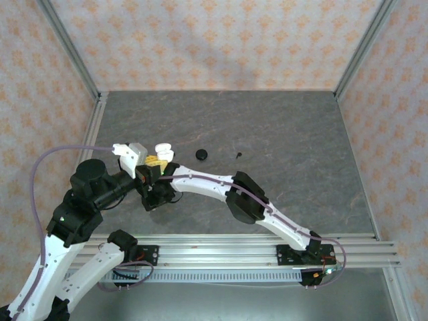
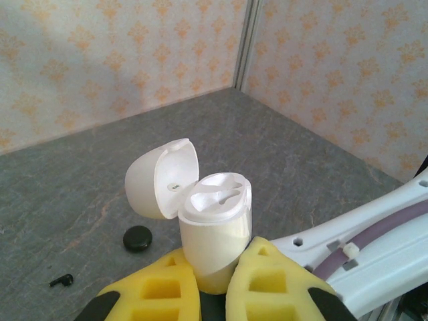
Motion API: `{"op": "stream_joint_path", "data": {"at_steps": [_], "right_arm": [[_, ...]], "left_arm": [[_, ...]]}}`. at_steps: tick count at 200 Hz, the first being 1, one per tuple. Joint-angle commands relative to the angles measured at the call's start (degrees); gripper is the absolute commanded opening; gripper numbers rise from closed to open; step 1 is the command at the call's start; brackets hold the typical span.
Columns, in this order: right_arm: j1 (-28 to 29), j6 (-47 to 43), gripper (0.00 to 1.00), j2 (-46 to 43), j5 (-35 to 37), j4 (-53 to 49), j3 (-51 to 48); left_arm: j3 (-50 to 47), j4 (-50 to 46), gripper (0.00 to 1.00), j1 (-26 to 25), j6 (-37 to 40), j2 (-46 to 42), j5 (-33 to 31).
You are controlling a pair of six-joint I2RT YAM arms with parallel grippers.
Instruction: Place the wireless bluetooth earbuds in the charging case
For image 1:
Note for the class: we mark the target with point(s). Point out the black round charging case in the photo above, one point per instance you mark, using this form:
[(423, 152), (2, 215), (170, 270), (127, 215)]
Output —
[(201, 154)]

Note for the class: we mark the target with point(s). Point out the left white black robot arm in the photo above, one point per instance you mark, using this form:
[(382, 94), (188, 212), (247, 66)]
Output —
[(53, 264)]

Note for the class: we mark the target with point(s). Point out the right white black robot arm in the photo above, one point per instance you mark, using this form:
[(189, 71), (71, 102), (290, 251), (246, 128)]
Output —
[(200, 185)]

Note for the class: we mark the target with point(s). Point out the small lit circuit board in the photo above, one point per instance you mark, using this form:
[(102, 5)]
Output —
[(327, 271)]

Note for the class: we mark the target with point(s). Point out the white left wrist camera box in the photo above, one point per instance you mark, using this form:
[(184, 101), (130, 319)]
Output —
[(130, 157)]

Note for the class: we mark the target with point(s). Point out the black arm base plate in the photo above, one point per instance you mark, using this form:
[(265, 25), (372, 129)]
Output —
[(284, 254), (150, 254)]

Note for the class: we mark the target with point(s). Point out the aluminium table side rail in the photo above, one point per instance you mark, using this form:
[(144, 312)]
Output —
[(95, 123)]

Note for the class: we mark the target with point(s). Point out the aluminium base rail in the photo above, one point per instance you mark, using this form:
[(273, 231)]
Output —
[(217, 255)]

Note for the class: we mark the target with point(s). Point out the aluminium frame post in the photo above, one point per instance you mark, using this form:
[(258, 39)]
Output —
[(362, 47), (71, 47)]

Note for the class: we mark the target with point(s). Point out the aluminium frame leg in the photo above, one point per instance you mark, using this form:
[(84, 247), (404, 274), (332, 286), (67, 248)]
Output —
[(398, 294)]

